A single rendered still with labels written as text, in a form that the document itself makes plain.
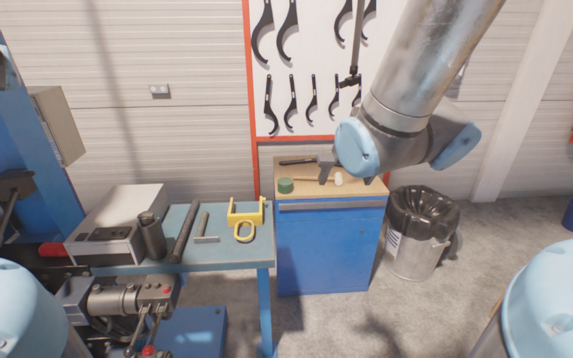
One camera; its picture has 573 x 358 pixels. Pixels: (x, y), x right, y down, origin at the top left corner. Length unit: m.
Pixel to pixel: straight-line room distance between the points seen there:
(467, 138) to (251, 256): 0.90
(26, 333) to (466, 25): 0.42
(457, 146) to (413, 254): 1.98
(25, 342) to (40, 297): 0.03
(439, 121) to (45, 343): 0.50
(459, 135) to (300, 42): 2.21
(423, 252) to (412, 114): 2.09
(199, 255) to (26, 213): 0.77
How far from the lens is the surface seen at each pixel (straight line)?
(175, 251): 1.20
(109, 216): 1.35
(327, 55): 2.65
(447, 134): 0.49
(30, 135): 1.49
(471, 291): 2.82
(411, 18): 0.34
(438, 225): 2.26
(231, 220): 1.29
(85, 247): 1.27
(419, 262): 2.50
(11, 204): 1.31
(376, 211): 1.92
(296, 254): 2.03
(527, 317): 0.27
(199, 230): 1.28
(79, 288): 1.34
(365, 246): 2.11
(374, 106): 0.38
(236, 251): 1.19
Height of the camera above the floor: 1.89
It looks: 30 degrees down
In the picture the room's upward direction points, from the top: straight up
